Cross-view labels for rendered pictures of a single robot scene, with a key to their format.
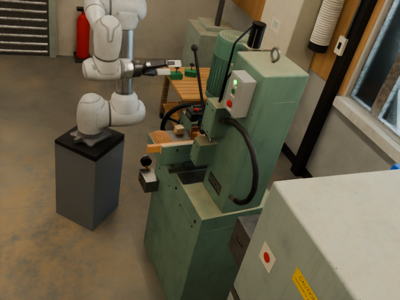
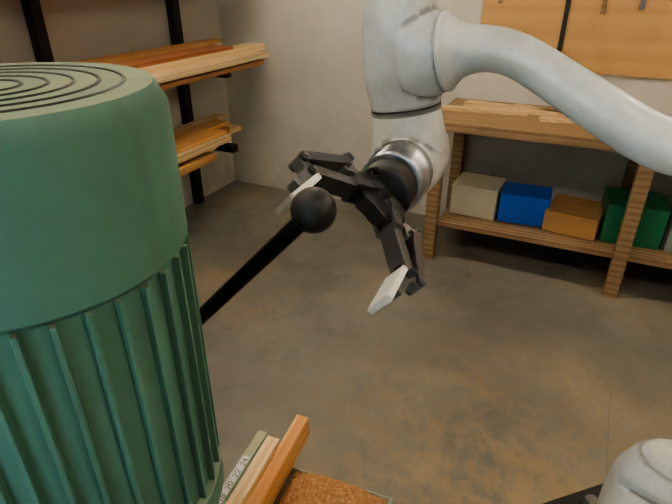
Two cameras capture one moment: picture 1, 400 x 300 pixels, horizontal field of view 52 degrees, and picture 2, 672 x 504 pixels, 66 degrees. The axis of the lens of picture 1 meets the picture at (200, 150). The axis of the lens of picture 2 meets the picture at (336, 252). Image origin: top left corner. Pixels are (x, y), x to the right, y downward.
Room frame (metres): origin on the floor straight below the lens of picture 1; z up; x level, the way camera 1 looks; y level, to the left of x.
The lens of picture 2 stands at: (2.13, -0.07, 1.56)
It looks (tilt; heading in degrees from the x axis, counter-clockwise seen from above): 28 degrees down; 143
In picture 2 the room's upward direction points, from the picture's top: straight up
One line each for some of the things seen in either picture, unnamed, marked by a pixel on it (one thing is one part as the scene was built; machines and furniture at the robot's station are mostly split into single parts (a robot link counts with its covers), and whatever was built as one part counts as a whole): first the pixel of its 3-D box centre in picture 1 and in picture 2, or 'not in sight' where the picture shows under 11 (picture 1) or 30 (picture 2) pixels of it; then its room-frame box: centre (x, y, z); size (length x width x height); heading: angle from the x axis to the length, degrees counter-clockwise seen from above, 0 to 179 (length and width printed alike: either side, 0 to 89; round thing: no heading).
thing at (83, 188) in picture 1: (89, 177); not in sight; (2.00, 0.67, 0.30); 0.30 x 0.30 x 0.60; 73
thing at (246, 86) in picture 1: (238, 94); not in sight; (1.46, -0.10, 1.40); 0.10 x 0.06 x 0.16; 33
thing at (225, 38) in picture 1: (229, 68); (59, 337); (1.81, -0.05, 1.35); 0.18 x 0.18 x 0.31
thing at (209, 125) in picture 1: (215, 117); not in sight; (1.54, -0.03, 1.22); 0.09 x 0.08 x 0.15; 33
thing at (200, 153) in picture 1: (202, 150); not in sight; (1.57, -0.01, 1.02); 0.09 x 0.07 x 0.12; 123
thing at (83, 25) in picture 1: (83, 34); not in sight; (4.25, 1.56, 0.30); 0.19 x 0.18 x 0.60; 28
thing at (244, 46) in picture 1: (255, 43); not in sight; (1.69, -0.12, 1.53); 0.08 x 0.08 x 0.17; 33
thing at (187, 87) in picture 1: (202, 102); not in sight; (3.33, 0.09, 0.32); 0.66 x 0.57 x 0.64; 118
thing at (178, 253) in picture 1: (200, 230); not in sight; (1.71, -0.11, 0.35); 0.58 x 0.45 x 0.71; 33
